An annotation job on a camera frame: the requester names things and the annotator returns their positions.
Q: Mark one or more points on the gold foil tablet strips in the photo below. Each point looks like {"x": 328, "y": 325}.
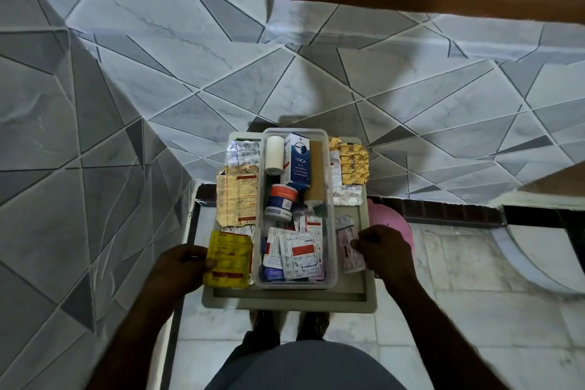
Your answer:
{"x": 354, "y": 163}

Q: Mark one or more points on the dark shoe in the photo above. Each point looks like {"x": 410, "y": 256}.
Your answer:
{"x": 264, "y": 325}
{"x": 313, "y": 325}

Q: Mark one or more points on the white blue medicine box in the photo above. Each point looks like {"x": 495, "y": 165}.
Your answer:
{"x": 297, "y": 161}

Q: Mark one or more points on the clear plastic first aid box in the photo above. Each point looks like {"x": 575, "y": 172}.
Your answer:
{"x": 331, "y": 220}

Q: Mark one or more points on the grey shorts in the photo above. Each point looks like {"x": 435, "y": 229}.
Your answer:
{"x": 301, "y": 367}

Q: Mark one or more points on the person's right hand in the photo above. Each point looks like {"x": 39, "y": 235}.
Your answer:
{"x": 388, "y": 257}

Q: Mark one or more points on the beige bandage roll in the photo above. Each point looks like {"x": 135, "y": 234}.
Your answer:
{"x": 315, "y": 175}

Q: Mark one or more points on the beige tablet strip pack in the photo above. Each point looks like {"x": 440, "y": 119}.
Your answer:
{"x": 237, "y": 195}

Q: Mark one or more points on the person's left forearm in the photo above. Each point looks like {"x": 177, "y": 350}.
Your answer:
{"x": 132, "y": 344}

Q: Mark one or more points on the person's left hand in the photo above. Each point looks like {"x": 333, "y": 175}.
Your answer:
{"x": 178, "y": 275}

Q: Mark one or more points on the yellow sachet pack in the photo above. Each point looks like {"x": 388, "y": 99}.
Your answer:
{"x": 228, "y": 261}

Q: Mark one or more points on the pink lidded trash bin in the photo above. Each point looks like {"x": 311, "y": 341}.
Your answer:
{"x": 388, "y": 216}

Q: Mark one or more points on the person's right forearm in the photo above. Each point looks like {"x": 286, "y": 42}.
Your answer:
{"x": 438, "y": 339}

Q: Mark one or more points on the white red-blue label medicine bottle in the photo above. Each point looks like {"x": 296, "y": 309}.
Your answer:
{"x": 281, "y": 202}

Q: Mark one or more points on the white plastic drawer cabinet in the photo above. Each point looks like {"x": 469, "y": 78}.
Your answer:
{"x": 361, "y": 298}

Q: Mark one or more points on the white bandage roll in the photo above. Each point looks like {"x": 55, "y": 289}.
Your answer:
{"x": 275, "y": 154}

